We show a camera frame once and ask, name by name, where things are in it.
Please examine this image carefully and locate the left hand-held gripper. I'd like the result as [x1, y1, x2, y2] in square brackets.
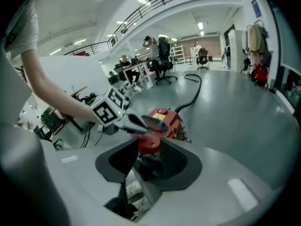
[90, 88, 154, 136]

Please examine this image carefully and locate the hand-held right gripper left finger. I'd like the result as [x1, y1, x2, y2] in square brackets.
[95, 137, 140, 184]

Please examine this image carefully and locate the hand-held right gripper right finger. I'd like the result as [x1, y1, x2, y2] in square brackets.
[152, 137, 203, 191]

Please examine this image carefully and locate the red vacuum cleaner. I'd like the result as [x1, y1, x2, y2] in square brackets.
[134, 107, 191, 180]

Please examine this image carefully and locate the person's left forearm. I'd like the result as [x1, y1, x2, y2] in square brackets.
[32, 75, 101, 127]

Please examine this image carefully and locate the red bag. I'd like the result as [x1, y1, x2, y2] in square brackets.
[250, 64, 269, 86]

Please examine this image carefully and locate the black office chair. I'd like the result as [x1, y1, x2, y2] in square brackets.
[154, 36, 179, 86]
[196, 48, 210, 71]
[113, 64, 130, 90]

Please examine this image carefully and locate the white desk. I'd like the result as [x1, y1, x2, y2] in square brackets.
[122, 57, 162, 89]

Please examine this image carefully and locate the wooden table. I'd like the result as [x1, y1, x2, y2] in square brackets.
[70, 86, 88, 98]

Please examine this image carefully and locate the white shelf rack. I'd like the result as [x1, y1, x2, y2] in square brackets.
[169, 44, 186, 64]

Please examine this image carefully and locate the white partition board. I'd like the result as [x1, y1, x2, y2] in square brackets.
[39, 55, 111, 108]

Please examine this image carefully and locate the group of strip ceiling lights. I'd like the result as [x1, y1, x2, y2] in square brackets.
[49, 0, 205, 56]

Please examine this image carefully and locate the white cabinet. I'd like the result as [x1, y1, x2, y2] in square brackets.
[226, 29, 244, 72]

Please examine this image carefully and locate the clothes rack with garments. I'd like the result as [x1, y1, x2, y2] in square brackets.
[241, 19, 273, 87]

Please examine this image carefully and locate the person's white shirt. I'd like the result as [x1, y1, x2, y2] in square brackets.
[0, 0, 40, 131]

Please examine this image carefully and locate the black-framed glass entrance door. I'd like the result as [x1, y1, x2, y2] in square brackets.
[268, 0, 301, 114]

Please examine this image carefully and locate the black vacuum hose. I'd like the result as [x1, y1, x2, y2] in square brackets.
[175, 73, 203, 113]

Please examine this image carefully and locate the blue wall poster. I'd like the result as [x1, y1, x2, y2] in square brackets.
[250, 0, 262, 18]

